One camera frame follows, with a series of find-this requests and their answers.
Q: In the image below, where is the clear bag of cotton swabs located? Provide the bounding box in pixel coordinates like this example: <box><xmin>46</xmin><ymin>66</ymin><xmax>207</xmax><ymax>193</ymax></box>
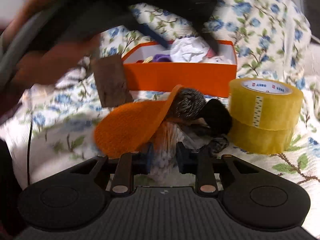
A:
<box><xmin>149</xmin><ymin>121</ymin><xmax>213</xmax><ymax>185</ymax></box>

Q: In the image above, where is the yellow packing tape roll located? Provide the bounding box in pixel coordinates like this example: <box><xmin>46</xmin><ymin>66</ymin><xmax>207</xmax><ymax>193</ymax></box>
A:
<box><xmin>228</xmin><ymin>78</ymin><xmax>303</xmax><ymax>131</ymax></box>

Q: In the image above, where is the yellow fabric scrunchie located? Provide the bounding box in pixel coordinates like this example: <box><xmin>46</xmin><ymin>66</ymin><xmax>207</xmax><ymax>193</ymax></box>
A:
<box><xmin>143</xmin><ymin>56</ymin><xmax>153</xmax><ymax>63</ymax></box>

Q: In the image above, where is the floral blue bedspread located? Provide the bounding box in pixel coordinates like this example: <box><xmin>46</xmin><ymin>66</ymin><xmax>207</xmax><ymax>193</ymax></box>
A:
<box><xmin>1</xmin><ymin>0</ymin><xmax>319</xmax><ymax>191</ymax></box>

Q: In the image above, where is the orange silicone honeycomb mat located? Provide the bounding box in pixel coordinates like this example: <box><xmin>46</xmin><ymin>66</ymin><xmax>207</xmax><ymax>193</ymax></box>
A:
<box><xmin>94</xmin><ymin>85</ymin><xmax>183</xmax><ymax>159</ymax></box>

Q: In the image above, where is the purple fleece cloth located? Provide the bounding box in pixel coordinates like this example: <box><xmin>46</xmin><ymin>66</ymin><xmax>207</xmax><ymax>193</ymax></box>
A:
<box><xmin>152</xmin><ymin>54</ymin><xmax>172</xmax><ymax>63</ymax></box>

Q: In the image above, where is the person's left hand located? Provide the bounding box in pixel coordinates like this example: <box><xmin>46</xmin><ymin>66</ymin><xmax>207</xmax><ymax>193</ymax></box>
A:
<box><xmin>1</xmin><ymin>0</ymin><xmax>100</xmax><ymax>115</ymax></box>

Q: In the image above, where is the orange cardboard box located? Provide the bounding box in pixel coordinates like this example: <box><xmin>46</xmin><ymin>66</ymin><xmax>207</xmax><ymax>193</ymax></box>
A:
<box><xmin>122</xmin><ymin>40</ymin><xmax>237</xmax><ymax>98</ymax></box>

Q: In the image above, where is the black pompom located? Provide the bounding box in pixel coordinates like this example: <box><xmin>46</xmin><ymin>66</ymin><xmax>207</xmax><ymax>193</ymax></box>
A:
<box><xmin>200</xmin><ymin>99</ymin><xmax>232</xmax><ymax>136</ymax></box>

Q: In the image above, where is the white knit cloth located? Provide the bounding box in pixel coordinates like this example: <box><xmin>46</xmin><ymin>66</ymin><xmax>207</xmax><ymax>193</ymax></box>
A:
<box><xmin>170</xmin><ymin>37</ymin><xmax>216</xmax><ymax>63</ymax></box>

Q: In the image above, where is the steel wool scrubber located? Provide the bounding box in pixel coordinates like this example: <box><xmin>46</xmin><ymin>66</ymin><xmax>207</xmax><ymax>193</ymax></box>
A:
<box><xmin>172</xmin><ymin>88</ymin><xmax>206</xmax><ymax>121</ymax></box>

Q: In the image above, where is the brown wooden block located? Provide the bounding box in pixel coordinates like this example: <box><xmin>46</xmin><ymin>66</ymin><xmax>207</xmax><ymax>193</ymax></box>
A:
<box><xmin>92</xmin><ymin>54</ymin><xmax>133</xmax><ymax>108</ymax></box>

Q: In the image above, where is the white plush cat toy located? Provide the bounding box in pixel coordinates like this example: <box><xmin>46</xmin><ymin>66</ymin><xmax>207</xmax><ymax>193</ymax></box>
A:
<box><xmin>202</xmin><ymin>46</ymin><xmax>236</xmax><ymax>64</ymax></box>

